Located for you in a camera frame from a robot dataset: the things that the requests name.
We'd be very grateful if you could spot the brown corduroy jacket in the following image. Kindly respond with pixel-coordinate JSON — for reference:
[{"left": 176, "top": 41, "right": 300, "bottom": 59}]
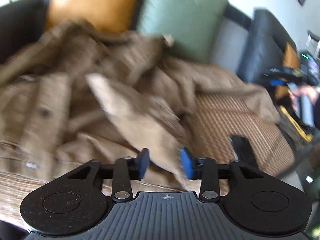
[{"left": 1, "top": 20, "right": 279, "bottom": 191}]

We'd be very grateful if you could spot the woven brown seat mat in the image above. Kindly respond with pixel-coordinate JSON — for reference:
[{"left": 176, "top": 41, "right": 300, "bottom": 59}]
[{"left": 1, "top": 94, "right": 295, "bottom": 229}]

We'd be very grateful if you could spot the cluttered equipment pile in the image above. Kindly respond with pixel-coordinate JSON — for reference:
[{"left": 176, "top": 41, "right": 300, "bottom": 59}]
[{"left": 264, "top": 42, "right": 319, "bottom": 147}]

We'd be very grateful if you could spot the black armchair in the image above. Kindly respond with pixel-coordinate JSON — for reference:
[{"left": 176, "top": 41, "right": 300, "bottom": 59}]
[{"left": 237, "top": 9, "right": 297, "bottom": 86}]

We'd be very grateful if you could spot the green leather cushion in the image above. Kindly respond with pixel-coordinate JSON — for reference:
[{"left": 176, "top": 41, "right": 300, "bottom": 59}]
[{"left": 137, "top": 0, "right": 228, "bottom": 63}]

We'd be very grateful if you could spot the black leather sofa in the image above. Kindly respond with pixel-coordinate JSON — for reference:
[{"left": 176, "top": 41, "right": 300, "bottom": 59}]
[{"left": 1, "top": 0, "right": 252, "bottom": 73}]

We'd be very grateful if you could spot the orange leather cushion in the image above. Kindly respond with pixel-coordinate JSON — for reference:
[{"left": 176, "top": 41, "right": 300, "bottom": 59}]
[{"left": 47, "top": 0, "right": 138, "bottom": 34}]

